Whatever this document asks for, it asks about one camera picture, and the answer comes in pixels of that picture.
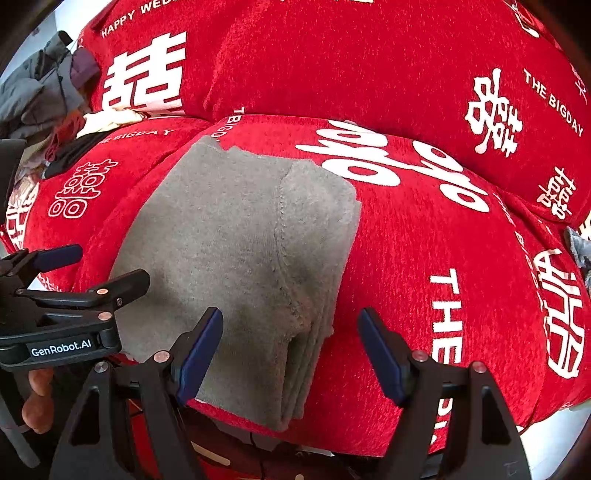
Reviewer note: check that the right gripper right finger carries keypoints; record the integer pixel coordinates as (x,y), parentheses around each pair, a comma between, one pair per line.
(482,442)

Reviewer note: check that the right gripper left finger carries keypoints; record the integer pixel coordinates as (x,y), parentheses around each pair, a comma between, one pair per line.
(97,441)

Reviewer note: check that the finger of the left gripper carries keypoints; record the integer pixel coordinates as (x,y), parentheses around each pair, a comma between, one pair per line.
(113,294)
(27,265)

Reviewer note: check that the grey knit garment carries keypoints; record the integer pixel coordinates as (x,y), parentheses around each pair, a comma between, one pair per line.
(263,239)

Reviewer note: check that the grey clothes pile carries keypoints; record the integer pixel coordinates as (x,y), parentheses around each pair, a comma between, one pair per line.
(45,88)

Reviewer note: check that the left hand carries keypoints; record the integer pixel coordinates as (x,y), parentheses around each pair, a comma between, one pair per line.
(38,409)

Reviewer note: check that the red wedding quilt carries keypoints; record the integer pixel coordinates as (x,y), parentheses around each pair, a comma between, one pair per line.
(465,270)

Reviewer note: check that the cream cloth item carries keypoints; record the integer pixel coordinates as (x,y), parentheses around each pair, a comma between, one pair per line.
(108,120)

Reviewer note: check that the grey blue crumpled cloth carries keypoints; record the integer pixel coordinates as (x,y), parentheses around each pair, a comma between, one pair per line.
(580,250)

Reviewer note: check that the red folded wedding blanket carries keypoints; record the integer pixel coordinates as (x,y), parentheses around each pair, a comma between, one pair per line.
(483,80)

